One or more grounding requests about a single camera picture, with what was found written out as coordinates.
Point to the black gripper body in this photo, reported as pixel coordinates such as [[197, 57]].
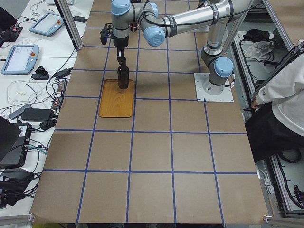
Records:
[[120, 42]]

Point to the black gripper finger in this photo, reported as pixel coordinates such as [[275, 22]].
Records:
[[120, 53], [122, 61]]

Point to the dark wine bottle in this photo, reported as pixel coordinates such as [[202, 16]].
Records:
[[123, 77]]

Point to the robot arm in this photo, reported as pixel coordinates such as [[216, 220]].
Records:
[[216, 15]]

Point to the wooden tray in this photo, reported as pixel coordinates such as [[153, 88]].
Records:
[[116, 102]]

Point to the blue teach pendant upper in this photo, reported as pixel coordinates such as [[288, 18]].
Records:
[[48, 25]]

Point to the blue teach pendant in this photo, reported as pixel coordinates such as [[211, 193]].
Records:
[[48, 25], [21, 60]]

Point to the blue teach pendant lower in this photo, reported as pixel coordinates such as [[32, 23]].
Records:
[[21, 60]]

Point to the black power brick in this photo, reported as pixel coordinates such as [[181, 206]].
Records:
[[36, 115]]

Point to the black laptop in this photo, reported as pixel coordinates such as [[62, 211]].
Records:
[[14, 139]]

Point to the person in white hoodie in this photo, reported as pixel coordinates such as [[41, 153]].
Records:
[[278, 124]]

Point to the copper wire bottle basket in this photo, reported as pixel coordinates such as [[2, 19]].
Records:
[[133, 27]]

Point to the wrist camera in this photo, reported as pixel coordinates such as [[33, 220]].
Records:
[[106, 33]]

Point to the aluminium frame post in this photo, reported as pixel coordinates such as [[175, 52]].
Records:
[[66, 15]]

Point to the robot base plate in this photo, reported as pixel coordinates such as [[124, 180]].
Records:
[[207, 92]]

